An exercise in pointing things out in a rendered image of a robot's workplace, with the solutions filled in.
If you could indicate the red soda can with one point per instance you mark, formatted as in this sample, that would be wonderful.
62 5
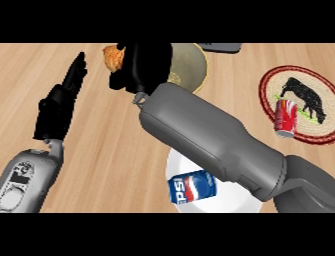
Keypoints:
286 117

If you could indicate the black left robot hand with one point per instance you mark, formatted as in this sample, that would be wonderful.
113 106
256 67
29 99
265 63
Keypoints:
56 106

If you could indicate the orange croissant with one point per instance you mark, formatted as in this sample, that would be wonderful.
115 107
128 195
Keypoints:
113 58

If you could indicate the round woven placemat with cow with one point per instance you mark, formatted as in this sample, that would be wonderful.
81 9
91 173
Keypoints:
318 100

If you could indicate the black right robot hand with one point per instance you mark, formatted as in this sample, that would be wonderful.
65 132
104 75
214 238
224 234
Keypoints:
146 66

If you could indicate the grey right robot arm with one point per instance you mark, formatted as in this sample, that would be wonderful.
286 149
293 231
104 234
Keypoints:
224 143

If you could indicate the white bowl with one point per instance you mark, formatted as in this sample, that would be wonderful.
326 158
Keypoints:
234 200

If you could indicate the dark grey flat object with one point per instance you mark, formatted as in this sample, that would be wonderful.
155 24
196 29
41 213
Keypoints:
220 47

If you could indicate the beige plate with yellow rim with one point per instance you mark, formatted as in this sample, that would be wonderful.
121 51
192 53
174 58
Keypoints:
192 68

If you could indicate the blue soda can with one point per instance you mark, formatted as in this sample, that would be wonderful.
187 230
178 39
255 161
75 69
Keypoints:
193 186

